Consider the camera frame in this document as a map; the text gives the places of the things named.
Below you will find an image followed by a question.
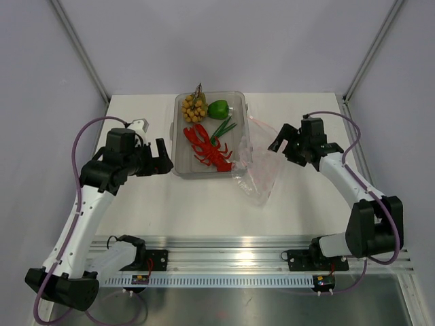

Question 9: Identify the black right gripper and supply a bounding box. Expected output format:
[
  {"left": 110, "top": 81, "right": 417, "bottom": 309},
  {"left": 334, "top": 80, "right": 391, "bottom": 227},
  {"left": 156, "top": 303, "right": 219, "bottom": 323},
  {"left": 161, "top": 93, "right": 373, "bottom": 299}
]
[{"left": 268, "top": 124, "right": 310, "bottom": 167}]

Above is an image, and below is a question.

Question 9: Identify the white slotted cable duct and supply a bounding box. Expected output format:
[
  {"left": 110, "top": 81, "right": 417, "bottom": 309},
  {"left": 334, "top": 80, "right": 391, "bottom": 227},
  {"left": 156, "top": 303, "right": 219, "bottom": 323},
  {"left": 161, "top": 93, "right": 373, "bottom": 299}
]
[{"left": 102, "top": 274, "right": 314, "bottom": 289}]

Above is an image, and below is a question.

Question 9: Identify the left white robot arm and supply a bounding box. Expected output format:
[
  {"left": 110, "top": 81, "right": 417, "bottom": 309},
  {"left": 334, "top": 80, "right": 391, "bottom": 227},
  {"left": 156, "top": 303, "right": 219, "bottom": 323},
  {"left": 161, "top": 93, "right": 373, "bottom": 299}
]
[{"left": 24, "top": 128, "right": 173, "bottom": 311}]

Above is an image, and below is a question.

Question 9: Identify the clear plastic tray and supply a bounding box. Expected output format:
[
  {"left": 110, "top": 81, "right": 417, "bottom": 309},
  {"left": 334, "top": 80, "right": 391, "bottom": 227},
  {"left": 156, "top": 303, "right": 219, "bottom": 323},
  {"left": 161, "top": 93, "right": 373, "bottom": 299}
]
[{"left": 170, "top": 91, "right": 249, "bottom": 179}]

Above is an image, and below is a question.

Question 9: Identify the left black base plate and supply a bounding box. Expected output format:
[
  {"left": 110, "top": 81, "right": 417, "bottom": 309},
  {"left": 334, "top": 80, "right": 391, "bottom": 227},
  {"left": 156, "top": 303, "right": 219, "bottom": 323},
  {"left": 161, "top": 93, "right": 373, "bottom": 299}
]
[{"left": 122, "top": 249, "right": 169, "bottom": 272}]

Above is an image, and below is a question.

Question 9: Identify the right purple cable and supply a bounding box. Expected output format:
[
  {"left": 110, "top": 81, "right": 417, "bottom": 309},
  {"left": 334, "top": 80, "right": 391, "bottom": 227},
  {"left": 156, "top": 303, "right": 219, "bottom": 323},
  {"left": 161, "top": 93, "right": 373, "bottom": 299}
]
[{"left": 281, "top": 111, "right": 402, "bottom": 295}]

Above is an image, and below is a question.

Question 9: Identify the aluminium frame post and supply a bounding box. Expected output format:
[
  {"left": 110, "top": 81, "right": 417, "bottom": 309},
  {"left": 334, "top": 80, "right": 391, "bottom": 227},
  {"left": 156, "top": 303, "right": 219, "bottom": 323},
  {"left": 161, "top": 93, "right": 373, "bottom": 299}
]
[
  {"left": 343, "top": 0, "right": 407, "bottom": 105},
  {"left": 48, "top": 0, "right": 111, "bottom": 107}
]

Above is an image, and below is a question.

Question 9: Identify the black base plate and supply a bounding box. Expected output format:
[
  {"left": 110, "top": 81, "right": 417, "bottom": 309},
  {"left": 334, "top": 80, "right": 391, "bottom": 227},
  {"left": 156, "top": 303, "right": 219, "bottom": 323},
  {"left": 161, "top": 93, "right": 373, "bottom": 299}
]
[
  {"left": 122, "top": 249, "right": 169, "bottom": 272},
  {"left": 280, "top": 249, "right": 349, "bottom": 272}
]

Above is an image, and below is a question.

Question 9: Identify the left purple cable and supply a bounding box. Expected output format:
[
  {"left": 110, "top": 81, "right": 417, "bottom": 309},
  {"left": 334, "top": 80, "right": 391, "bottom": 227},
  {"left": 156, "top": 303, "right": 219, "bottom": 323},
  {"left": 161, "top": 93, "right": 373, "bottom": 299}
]
[{"left": 33, "top": 116, "right": 149, "bottom": 323}]

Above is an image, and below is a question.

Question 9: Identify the clear zip top bag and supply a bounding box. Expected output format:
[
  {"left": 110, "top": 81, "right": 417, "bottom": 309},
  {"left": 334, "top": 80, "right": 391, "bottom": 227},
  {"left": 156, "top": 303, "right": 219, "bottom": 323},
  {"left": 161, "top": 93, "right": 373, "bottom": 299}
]
[{"left": 231, "top": 115, "right": 285, "bottom": 207}]

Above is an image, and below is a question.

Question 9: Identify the green toy scallion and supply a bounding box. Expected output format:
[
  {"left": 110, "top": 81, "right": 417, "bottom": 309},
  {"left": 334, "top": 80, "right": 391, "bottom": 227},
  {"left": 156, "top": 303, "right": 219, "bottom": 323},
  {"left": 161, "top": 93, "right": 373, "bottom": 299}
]
[{"left": 210, "top": 116, "right": 237, "bottom": 146}]

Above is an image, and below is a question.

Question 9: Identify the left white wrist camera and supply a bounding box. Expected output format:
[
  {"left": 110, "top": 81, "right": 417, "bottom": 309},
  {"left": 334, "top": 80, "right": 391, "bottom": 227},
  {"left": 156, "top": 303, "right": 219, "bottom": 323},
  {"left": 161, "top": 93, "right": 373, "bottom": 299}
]
[{"left": 128, "top": 119, "right": 149, "bottom": 134}]

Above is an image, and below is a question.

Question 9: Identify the purple cable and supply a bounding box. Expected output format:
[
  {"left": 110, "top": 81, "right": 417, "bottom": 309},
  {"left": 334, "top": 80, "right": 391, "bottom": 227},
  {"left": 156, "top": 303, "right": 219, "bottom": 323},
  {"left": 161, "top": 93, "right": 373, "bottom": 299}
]
[
  {"left": 281, "top": 111, "right": 402, "bottom": 295},
  {"left": 33, "top": 116, "right": 149, "bottom": 323}
]

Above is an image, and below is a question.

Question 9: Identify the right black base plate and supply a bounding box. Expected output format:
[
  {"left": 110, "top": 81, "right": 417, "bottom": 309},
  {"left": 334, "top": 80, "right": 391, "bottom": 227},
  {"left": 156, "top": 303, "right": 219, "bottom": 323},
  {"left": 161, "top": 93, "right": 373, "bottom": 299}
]
[{"left": 280, "top": 249, "right": 349, "bottom": 272}]

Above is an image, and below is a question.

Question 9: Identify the aluminium mounting rail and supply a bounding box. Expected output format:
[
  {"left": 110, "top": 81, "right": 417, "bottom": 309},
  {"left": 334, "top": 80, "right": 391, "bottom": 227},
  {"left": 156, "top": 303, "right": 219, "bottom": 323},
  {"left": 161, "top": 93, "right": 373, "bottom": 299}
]
[{"left": 84, "top": 236, "right": 415, "bottom": 274}]

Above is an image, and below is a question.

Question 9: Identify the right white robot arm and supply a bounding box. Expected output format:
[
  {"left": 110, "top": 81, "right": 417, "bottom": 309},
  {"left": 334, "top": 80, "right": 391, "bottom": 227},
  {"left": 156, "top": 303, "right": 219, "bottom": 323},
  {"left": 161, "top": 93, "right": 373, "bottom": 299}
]
[{"left": 268, "top": 113, "right": 404, "bottom": 272}]

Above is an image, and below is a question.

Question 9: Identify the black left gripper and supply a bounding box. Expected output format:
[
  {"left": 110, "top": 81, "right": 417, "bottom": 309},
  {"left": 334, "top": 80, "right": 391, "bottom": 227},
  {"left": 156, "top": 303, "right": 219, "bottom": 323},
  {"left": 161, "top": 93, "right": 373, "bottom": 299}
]
[{"left": 123, "top": 138, "right": 173, "bottom": 177}]

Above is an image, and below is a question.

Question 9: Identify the right aluminium frame post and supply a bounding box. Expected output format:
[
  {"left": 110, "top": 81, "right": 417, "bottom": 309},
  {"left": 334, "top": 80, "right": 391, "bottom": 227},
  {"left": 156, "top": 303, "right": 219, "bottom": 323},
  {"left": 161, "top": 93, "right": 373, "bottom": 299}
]
[{"left": 343, "top": 0, "right": 407, "bottom": 105}]

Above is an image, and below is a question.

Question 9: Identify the yellow toy grape bunch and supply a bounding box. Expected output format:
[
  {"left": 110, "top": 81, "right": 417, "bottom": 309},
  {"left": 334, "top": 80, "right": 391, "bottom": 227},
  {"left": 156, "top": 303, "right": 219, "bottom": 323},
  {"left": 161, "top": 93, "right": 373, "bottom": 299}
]
[{"left": 181, "top": 83, "right": 209, "bottom": 124}]

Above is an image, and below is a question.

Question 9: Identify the green toy bell pepper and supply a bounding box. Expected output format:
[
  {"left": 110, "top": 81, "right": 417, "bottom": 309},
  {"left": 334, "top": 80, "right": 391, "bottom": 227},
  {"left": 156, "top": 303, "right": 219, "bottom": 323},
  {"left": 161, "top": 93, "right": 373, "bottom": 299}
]
[{"left": 208, "top": 100, "right": 230, "bottom": 120}]

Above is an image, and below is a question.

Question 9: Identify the left aluminium frame post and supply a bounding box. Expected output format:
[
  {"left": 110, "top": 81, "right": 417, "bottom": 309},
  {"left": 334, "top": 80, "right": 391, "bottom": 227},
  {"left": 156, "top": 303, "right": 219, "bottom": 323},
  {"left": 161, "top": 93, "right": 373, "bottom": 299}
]
[{"left": 48, "top": 0, "right": 111, "bottom": 107}]

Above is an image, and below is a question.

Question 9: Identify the red toy lobster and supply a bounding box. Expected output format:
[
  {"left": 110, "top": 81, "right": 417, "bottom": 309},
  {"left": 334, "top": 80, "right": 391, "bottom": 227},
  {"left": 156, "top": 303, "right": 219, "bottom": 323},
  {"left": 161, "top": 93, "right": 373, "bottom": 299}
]
[{"left": 183, "top": 124, "right": 232, "bottom": 173}]

